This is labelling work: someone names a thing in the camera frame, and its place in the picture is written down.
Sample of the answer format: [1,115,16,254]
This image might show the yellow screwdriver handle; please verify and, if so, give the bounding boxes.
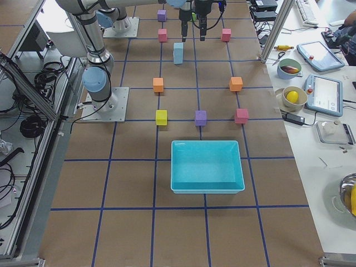
[274,45,294,51]

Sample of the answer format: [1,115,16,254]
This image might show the white keyboard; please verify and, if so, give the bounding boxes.
[295,0,319,26]

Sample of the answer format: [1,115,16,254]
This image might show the purple foam block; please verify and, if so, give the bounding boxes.
[157,9,167,22]
[195,110,207,126]

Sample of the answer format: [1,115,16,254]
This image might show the yellow lemon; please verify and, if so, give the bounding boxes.
[286,91,299,103]

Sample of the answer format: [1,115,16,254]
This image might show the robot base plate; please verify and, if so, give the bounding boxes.
[81,87,130,122]
[103,17,140,39]

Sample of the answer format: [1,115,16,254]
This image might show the purple foam block far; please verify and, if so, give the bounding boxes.
[157,9,167,22]

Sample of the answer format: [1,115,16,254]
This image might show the steel bowl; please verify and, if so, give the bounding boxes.
[339,173,355,217]

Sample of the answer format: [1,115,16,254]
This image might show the teach pendant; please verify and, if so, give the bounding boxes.
[296,41,345,72]
[304,75,343,117]

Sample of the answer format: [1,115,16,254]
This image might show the black power adapter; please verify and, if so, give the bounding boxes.
[283,112,305,126]

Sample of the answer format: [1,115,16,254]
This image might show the kitchen scale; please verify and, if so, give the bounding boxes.
[316,120,355,145]

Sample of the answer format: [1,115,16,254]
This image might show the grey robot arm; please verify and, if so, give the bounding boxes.
[57,1,215,113]
[96,7,194,42]

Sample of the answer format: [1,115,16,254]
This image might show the beige bowl with lemon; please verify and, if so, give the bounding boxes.
[281,86,308,112]

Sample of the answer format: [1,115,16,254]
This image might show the orange foam block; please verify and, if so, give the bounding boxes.
[152,77,164,93]
[229,77,243,92]

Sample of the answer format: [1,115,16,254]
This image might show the yellow foam block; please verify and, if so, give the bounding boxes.
[155,110,168,126]

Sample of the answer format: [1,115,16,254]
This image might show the teal plastic bin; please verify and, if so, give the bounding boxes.
[171,140,245,194]

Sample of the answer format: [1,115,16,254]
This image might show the green bowl with fruit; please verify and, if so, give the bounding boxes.
[277,58,301,80]

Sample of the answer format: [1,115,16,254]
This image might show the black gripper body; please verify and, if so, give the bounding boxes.
[179,8,196,24]
[194,0,226,18]

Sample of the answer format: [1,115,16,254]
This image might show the aluminium frame post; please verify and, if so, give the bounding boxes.
[260,0,294,63]

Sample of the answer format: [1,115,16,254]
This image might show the pink foam block left-far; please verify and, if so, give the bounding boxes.
[221,28,231,42]

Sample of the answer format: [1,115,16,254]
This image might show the pink foam block left-near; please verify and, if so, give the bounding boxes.
[158,28,168,43]

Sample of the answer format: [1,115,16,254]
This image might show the orange foam block far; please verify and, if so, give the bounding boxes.
[229,77,243,92]

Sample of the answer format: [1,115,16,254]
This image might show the orange foam block near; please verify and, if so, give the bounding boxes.
[152,77,164,93]

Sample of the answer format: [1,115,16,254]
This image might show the teach pendant near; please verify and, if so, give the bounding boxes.
[304,75,343,117]

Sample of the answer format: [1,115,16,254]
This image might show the teach pendant far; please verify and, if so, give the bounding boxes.
[296,41,345,72]

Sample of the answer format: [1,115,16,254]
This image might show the light blue foam block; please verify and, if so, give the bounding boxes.
[174,53,183,65]

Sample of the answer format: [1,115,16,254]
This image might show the scissors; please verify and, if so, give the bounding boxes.
[273,51,285,66]

